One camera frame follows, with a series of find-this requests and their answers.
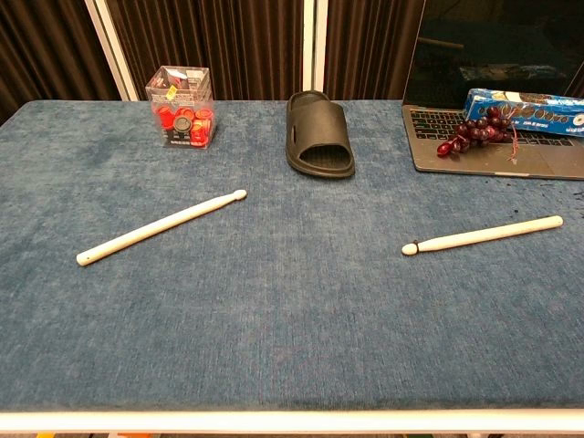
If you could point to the plain white drumstick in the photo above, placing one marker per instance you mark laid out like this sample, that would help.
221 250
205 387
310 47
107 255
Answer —
159 226

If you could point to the blue fabric table cover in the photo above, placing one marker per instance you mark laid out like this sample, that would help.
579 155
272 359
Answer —
283 292

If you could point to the black rubber slide sandal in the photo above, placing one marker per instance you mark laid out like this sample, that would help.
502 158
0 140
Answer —
319 132

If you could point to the clear box of red caps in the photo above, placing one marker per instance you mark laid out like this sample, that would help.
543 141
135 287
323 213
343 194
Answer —
182 114

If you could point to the dark brown curtain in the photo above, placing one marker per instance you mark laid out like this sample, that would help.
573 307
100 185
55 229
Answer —
228 41

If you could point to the bunch of dark red grapes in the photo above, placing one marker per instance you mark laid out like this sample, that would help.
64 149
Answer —
479 132

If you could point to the grey open laptop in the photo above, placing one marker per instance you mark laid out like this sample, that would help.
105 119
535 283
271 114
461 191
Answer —
479 82

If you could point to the blue cookie package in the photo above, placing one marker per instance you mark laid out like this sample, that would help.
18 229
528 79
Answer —
529 111

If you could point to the upright white frame post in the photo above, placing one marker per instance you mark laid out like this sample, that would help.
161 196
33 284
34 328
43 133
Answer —
315 45

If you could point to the white table edge rail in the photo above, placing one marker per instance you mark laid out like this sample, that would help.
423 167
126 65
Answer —
292 420

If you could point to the slanted white frame post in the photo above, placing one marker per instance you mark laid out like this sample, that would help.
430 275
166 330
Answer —
111 45

